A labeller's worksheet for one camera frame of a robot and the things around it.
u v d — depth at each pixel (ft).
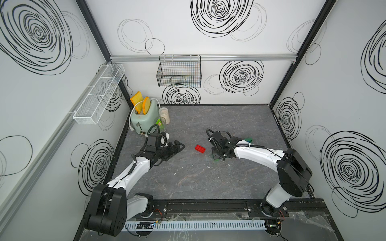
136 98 3.14
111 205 1.33
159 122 3.34
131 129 3.36
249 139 3.21
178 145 2.51
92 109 2.38
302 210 2.41
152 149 2.18
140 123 3.01
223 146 2.14
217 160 2.95
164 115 3.35
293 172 1.46
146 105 3.01
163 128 3.42
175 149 2.46
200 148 3.08
